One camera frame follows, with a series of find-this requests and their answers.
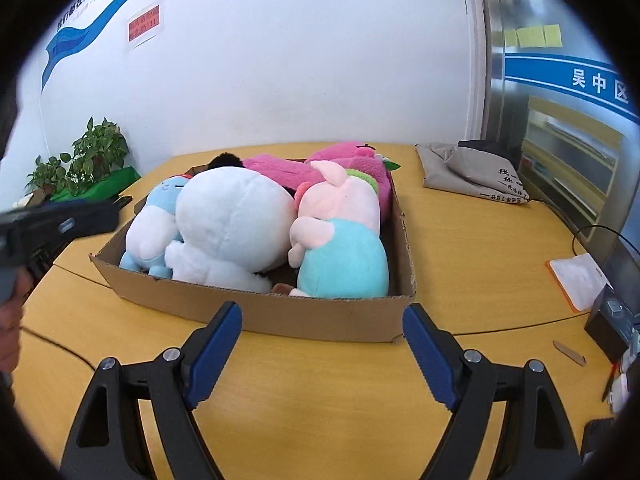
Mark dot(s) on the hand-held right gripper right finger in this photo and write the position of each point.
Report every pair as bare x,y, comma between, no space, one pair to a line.
431,355

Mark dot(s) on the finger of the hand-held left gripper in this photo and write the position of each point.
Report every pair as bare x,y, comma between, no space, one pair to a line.
75,221

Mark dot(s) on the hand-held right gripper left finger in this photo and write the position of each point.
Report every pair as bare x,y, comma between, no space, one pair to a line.
216,355

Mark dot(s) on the light blue plush toy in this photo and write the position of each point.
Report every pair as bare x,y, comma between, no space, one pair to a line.
150,220

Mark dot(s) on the cardboard box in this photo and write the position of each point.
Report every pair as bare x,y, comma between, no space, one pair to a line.
300,317

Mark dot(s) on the white plush toy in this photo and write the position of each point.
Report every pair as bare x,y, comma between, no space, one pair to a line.
230,225

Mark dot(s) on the pink pig plush toy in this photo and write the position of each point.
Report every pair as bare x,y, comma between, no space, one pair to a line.
340,260

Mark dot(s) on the pink plush bear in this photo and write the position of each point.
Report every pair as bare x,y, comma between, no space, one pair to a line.
360,165

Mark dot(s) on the person's left hand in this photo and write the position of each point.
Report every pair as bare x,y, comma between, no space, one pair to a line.
10,332

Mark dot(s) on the black smartphone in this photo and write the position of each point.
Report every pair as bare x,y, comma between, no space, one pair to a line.
124,202

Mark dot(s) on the green cloth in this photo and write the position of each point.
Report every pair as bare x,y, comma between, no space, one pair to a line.
116,180

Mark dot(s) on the green potted plant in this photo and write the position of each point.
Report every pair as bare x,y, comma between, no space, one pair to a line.
90,155

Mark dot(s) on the small metal strip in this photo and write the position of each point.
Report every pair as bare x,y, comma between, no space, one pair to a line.
569,349

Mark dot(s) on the white paper pad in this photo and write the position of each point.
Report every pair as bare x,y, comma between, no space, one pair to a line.
577,280

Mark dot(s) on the black box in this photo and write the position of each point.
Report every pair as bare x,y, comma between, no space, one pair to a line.
607,325

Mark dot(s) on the black pen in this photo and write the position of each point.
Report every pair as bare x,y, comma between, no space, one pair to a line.
609,382

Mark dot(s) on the grey fabric bag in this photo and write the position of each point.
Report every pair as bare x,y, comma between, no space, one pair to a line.
450,172

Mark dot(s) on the flat black device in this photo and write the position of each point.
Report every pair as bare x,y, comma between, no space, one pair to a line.
597,440

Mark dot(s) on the small white device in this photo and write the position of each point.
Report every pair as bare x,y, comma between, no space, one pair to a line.
620,391

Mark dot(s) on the yellow shelf behind glass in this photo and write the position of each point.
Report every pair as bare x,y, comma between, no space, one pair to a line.
570,150

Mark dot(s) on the blue glass banner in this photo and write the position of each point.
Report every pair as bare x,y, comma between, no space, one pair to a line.
575,82

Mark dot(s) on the yellow sticky note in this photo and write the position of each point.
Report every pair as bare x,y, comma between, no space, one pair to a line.
552,35
511,38
531,36

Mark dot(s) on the red wall notice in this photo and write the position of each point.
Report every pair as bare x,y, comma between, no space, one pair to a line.
143,24

